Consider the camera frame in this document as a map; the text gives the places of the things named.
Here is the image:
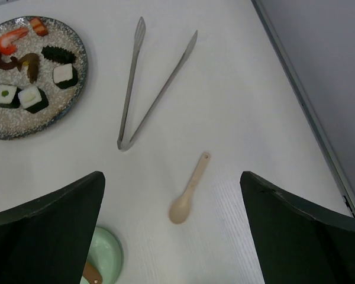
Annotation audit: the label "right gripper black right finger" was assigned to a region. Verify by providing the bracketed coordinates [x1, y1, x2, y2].
[240, 172, 355, 283]

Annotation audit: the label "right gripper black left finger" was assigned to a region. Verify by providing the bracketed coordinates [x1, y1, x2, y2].
[0, 171, 105, 283]

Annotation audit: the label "metal tongs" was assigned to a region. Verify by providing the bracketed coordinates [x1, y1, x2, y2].
[117, 17, 198, 152]

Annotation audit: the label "brown seaweed piece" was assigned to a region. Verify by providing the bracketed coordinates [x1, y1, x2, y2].
[17, 53, 40, 84]

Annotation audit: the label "black spiky sea cucumber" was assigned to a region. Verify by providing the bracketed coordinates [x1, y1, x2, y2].
[41, 46, 76, 64]

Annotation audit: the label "dark purple octopus piece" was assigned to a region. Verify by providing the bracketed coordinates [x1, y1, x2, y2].
[0, 52, 18, 70]

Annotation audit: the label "orange shrimp piece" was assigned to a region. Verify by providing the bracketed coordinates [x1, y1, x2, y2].
[0, 27, 29, 56]

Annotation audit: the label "orange striped salmon piece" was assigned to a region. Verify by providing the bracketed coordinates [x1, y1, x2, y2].
[30, 17, 49, 37]

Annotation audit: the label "green round lid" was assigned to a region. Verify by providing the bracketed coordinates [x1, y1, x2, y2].
[80, 227, 124, 284]

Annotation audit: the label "cucumber sushi roll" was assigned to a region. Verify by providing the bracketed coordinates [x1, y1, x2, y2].
[18, 86, 49, 114]

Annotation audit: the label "green dot sushi roll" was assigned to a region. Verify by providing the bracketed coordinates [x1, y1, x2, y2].
[0, 84, 21, 108]

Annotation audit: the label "plain white sushi roll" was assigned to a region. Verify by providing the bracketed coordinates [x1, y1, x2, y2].
[53, 63, 78, 89]

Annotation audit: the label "speckled ceramic plate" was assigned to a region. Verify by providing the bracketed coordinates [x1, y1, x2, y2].
[0, 16, 88, 140]

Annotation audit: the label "aluminium frame rail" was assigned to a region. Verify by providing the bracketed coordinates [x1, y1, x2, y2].
[253, 1, 355, 216]

